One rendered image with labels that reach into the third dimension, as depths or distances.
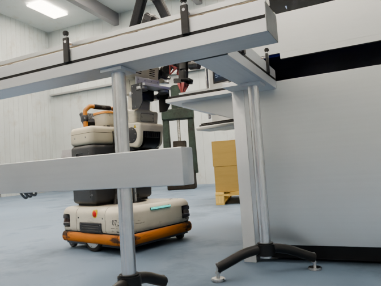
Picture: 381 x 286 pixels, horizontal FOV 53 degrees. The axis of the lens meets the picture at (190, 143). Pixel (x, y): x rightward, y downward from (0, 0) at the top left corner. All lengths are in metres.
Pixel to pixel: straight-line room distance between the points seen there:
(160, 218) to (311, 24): 1.44
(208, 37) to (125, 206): 0.61
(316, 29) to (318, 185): 0.73
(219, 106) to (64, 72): 0.95
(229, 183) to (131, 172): 3.73
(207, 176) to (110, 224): 9.60
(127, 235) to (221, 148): 3.72
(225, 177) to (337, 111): 3.24
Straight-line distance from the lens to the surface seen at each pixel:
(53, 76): 1.49
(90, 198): 2.58
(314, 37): 1.94
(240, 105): 1.96
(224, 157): 4.94
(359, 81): 1.87
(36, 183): 1.56
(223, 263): 1.69
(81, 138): 2.65
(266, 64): 1.77
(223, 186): 4.95
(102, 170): 1.34
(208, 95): 2.04
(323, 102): 1.87
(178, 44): 1.20
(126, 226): 1.32
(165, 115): 9.65
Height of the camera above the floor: 0.48
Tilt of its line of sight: 4 degrees up
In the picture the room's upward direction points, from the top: 4 degrees counter-clockwise
